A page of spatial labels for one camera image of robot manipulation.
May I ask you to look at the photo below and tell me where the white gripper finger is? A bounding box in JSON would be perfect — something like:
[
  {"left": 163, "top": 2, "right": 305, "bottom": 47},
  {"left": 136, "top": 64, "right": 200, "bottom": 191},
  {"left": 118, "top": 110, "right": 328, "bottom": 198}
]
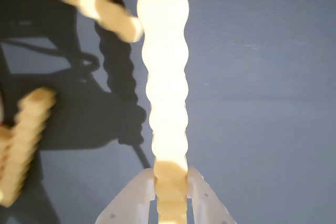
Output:
[
  {"left": 186, "top": 166, "right": 237, "bottom": 224},
  {"left": 94, "top": 167, "right": 156, "bottom": 224}
]

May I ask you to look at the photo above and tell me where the long crinkle-cut toy fry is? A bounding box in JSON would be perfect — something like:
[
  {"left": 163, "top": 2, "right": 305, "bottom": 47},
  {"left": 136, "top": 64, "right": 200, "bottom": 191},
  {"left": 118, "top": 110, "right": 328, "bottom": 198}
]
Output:
[{"left": 136, "top": 0, "right": 190, "bottom": 224}]

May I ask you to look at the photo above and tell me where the dark grey textured mat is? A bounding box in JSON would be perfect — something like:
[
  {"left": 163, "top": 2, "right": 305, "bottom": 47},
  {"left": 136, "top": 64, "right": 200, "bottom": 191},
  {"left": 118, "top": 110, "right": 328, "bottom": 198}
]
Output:
[{"left": 0, "top": 0, "right": 336, "bottom": 224}]

